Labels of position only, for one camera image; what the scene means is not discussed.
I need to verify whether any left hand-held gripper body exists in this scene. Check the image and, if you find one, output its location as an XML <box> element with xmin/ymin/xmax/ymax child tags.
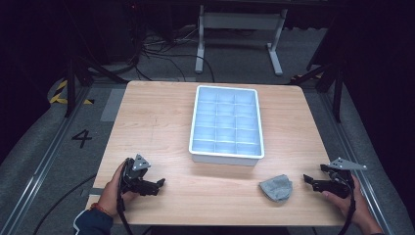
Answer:
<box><xmin>119</xmin><ymin>154</ymin><xmax>153</xmax><ymax>196</ymax></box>

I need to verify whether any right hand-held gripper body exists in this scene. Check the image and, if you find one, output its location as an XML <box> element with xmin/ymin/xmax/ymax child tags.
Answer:
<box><xmin>316</xmin><ymin>157</ymin><xmax>368</xmax><ymax>200</ymax></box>

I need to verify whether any grey sock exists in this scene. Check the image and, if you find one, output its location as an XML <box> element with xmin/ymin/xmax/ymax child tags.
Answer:
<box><xmin>258</xmin><ymin>173</ymin><xmax>294</xmax><ymax>203</ymax></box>

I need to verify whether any white divided storage box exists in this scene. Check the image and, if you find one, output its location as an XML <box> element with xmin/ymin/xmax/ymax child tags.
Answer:
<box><xmin>188</xmin><ymin>84</ymin><xmax>265</xmax><ymax>167</ymax></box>

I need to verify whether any person's right hand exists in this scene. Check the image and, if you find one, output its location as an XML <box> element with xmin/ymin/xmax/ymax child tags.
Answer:
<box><xmin>321</xmin><ymin>175</ymin><xmax>374</xmax><ymax>229</ymax></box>

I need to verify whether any person's left hand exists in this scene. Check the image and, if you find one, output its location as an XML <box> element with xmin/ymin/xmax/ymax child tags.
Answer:
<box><xmin>97</xmin><ymin>162</ymin><xmax>139</xmax><ymax>217</ymax></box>

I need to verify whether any grey floor tape patch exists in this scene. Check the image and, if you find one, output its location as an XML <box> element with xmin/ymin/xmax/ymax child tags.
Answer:
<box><xmin>99</xmin><ymin>88</ymin><xmax>127</xmax><ymax>123</ymax></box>

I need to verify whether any black metal stand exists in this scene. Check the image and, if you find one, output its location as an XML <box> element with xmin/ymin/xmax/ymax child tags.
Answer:
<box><xmin>64</xmin><ymin>56</ymin><xmax>129</xmax><ymax>118</ymax></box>
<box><xmin>289</xmin><ymin>55</ymin><xmax>347</xmax><ymax>123</ymax></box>

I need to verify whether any yellow black hazard tape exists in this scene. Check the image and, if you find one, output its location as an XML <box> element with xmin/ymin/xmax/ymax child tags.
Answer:
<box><xmin>48</xmin><ymin>79</ymin><xmax>96</xmax><ymax>106</ymax></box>

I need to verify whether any grey metal floor rail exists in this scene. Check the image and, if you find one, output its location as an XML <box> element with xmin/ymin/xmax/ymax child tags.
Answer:
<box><xmin>317</xmin><ymin>91</ymin><xmax>396</xmax><ymax>235</ymax></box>
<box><xmin>0</xmin><ymin>85</ymin><xmax>93</xmax><ymax>235</ymax></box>

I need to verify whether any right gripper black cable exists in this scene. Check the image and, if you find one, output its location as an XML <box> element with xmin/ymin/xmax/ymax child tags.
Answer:
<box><xmin>329</xmin><ymin>169</ymin><xmax>357</xmax><ymax>235</ymax></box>

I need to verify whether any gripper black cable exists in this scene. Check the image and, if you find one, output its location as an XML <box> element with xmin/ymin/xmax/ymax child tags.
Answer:
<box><xmin>116</xmin><ymin>160</ymin><xmax>135</xmax><ymax>235</ymax></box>
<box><xmin>329</xmin><ymin>169</ymin><xmax>357</xmax><ymax>235</ymax></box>

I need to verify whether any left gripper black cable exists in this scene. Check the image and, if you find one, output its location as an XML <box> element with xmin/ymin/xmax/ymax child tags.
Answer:
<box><xmin>116</xmin><ymin>160</ymin><xmax>135</xmax><ymax>235</ymax></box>

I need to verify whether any red bracelet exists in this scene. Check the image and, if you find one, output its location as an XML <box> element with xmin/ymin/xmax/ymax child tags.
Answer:
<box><xmin>89</xmin><ymin>202</ymin><xmax>113</xmax><ymax>217</ymax></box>

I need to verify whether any thin black floor cable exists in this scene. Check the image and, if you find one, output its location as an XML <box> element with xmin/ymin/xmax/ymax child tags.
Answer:
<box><xmin>32</xmin><ymin>172</ymin><xmax>98</xmax><ymax>235</ymax></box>

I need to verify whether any bundle of black floor cables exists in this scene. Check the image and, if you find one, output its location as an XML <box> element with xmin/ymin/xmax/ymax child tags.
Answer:
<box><xmin>97</xmin><ymin>23</ymin><xmax>216</xmax><ymax>83</ymax></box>

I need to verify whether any white metal table frame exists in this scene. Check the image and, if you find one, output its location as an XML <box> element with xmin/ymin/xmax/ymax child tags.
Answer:
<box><xmin>194</xmin><ymin>4</ymin><xmax>289</xmax><ymax>76</ymax></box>

